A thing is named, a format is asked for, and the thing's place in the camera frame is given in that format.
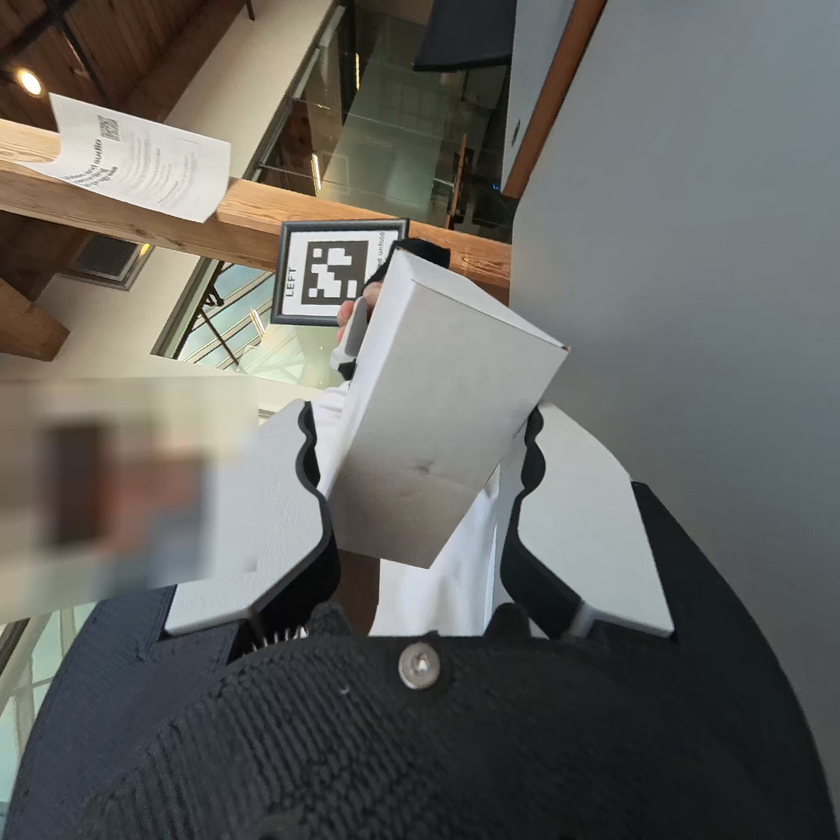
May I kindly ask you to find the wooden beam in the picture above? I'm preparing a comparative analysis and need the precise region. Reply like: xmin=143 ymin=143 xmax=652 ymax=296
xmin=0 ymin=118 xmax=513 ymax=307

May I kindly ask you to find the dark hanging screen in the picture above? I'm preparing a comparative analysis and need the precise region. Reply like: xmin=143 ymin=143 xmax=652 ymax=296
xmin=412 ymin=0 xmax=514 ymax=73

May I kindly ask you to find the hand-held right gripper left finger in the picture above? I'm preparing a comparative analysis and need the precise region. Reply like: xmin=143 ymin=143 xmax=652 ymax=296
xmin=161 ymin=399 xmax=342 ymax=637

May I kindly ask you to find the person's left hand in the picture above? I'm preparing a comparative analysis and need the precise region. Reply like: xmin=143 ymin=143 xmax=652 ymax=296
xmin=336 ymin=283 xmax=384 ymax=345

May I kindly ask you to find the printed paper sheet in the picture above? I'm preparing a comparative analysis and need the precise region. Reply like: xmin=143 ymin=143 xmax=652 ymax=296
xmin=38 ymin=92 xmax=233 ymax=225

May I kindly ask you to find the glass window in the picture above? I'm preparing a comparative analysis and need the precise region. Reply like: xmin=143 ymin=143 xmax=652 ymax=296
xmin=150 ymin=259 xmax=343 ymax=389

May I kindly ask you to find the wooden door frame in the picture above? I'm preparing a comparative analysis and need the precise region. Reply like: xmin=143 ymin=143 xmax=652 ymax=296
xmin=501 ymin=0 xmax=609 ymax=200

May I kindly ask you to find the white cardboard box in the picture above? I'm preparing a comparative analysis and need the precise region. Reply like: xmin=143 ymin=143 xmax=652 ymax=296
xmin=325 ymin=248 xmax=571 ymax=569

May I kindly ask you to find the metal vent grille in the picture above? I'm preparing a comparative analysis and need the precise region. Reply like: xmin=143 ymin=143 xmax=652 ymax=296
xmin=60 ymin=231 xmax=153 ymax=291

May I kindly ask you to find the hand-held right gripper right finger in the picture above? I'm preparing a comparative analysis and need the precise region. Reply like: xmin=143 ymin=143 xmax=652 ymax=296
xmin=500 ymin=402 xmax=678 ymax=641

